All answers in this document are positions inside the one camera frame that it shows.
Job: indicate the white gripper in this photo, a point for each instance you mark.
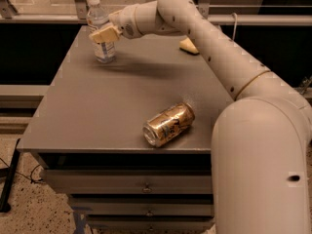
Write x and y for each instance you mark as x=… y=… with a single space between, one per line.
x=126 y=22

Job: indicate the clear plastic water bottle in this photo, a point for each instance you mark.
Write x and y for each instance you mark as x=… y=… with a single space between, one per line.
x=97 y=19

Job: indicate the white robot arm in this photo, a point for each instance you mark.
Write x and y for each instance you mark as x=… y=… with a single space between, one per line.
x=259 y=141

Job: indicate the orange gold soda can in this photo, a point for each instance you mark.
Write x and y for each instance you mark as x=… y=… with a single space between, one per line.
x=168 y=124

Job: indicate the yellow sponge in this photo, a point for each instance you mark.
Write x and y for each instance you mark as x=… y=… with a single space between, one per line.
x=187 y=46

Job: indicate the grey drawer cabinet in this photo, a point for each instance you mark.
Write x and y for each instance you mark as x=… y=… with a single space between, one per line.
x=92 y=115

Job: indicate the top grey drawer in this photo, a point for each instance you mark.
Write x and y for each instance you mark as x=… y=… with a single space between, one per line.
x=128 y=182

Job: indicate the grey drawer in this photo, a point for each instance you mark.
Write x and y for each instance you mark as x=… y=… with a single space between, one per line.
x=128 y=182
x=157 y=205
x=145 y=223

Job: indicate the middle grey drawer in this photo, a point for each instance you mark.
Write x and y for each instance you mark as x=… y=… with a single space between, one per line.
x=157 y=205

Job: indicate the black floor stand leg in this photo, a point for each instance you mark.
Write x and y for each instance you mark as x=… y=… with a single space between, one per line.
x=9 y=175

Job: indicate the bottom grey drawer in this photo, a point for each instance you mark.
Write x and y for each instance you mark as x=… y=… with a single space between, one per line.
x=145 y=223

